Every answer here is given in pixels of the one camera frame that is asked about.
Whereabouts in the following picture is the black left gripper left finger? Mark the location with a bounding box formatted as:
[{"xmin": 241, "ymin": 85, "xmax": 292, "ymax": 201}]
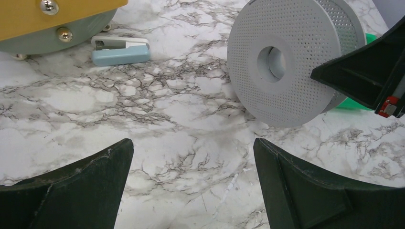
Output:
[{"xmin": 0, "ymin": 138, "xmax": 134, "ymax": 229}]

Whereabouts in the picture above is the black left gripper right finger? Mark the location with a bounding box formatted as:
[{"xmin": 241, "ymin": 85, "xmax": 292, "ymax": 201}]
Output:
[{"xmin": 253, "ymin": 138, "xmax": 405, "ymax": 229}]

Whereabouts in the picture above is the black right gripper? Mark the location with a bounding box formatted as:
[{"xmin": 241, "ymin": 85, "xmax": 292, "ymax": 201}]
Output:
[{"xmin": 310, "ymin": 18, "xmax": 405, "ymax": 118}]

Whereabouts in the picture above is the grey perforated cable spool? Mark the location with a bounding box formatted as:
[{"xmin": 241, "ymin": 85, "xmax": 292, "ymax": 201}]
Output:
[{"xmin": 227, "ymin": 0, "xmax": 367, "ymax": 128}]

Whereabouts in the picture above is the green plastic bin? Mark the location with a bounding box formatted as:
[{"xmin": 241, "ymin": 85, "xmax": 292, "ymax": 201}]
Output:
[{"xmin": 336, "ymin": 33, "xmax": 377, "ymax": 110}]

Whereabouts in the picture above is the light blue stapler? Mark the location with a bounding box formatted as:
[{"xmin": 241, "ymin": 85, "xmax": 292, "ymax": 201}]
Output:
[{"xmin": 91, "ymin": 36, "xmax": 150, "ymax": 66}]

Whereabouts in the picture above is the beige and orange drawer cabinet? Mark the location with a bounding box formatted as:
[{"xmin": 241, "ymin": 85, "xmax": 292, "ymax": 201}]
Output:
[{"xmin": 0, "ymin": 0, "xmax": 128, "ymax": 60}]

